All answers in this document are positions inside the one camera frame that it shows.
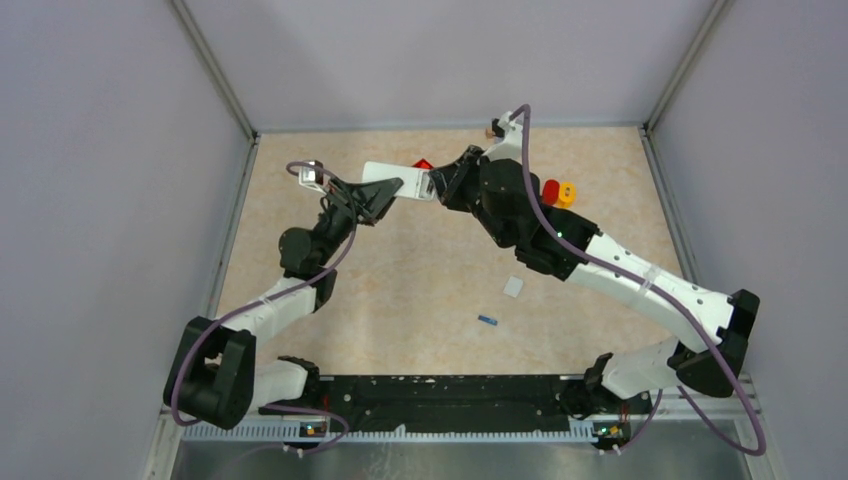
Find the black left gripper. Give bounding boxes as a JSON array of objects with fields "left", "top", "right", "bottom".
[{"left": 314, "top": 177, "right": 405, "bottom": 266}]

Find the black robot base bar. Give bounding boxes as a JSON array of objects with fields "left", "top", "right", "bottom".
[{"left": 258, "top": 374, "right": 654, "bottom": 435}]

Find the red oval toy block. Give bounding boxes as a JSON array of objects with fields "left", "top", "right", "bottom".
[{"left": 541, "top": 179, "right": 560, "bottom": 206}]

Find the purple cable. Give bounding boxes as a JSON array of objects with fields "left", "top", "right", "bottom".
[
  {"left": 508, "top": 103, "right": 768, "bottom": 458},
  {"left": 170, "top": 160, "right": 362, "bottom": 456}
]

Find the grey remote control with buttons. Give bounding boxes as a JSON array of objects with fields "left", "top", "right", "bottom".
[{"left": 362, "top": 161, "right": 436, "bottom": 201}]

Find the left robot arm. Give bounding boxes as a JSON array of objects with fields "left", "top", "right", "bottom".
[{"left": 163, "top": 177, "right": 404, "bottom": 429}]

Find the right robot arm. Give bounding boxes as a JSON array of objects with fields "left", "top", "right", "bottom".
[{"left": 428, "top": 145, "right": 760, "bottom": 412}]

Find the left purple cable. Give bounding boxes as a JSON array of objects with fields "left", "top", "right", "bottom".
[{"left": 170, "top": 160, "right": 362, "bottom": 456}]

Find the red toy bin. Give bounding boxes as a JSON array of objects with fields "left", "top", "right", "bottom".
[{"left": 413, "top": 158, "right": 434, "bottom": 170}]

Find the blue AAA battery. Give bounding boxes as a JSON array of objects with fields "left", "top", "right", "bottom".
[{"left": 478, "top": 315, "right": 498, "bottom": 326}]

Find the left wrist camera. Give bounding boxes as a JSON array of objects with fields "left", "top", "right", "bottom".
[{"left": 298, "top": 160, "right": 330, "bottom": 193}]

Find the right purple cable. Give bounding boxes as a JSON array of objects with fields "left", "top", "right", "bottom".
[{"left": 508, "top": 103, "right": 768, "bottom": 458}]

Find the small white battery cover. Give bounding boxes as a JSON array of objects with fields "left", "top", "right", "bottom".
[{"left": 503, "top": 276, "right": 524, "bottom": 298}]

